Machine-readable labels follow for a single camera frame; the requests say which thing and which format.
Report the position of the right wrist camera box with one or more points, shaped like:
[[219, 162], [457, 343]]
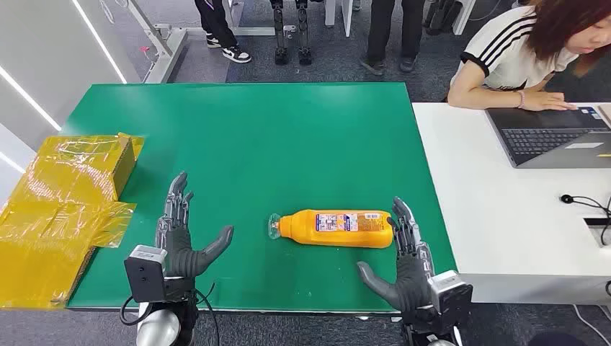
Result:
[[451, 296]]

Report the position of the standing person with white sneakers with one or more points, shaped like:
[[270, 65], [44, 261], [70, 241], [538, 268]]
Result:
[[217, 24]]

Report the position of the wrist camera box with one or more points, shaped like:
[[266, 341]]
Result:
[[451, 296], [144, 277]]

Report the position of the standing person with dark shoes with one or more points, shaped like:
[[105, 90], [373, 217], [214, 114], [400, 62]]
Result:
[[382, 28]]

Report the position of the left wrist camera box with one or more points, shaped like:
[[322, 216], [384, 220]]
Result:
[[144, 277]]

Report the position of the green table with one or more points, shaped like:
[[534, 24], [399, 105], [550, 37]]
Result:
[[267, 143]]

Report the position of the white metal frame stand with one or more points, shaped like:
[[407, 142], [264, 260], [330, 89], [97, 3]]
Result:
[[167, 45]]

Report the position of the grey laptop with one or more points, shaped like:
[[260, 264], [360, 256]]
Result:
[[544, 138]]

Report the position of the yellow taped cardboard box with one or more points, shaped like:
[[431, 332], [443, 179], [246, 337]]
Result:
[[52, 224]]

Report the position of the white desk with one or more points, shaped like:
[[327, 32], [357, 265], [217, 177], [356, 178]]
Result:
[[501, 215]]

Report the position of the orange plastic bottle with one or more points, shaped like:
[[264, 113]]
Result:
[[334, 231]]

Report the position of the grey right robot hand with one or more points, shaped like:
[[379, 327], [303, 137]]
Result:
[[410, 286]]

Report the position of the black robot leg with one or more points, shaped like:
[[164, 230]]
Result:
[[303, 33], [279, 33]]

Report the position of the seated person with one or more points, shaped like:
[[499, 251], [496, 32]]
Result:
[[506, 52]]

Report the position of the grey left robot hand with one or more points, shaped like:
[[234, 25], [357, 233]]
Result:
[[179, 253]]

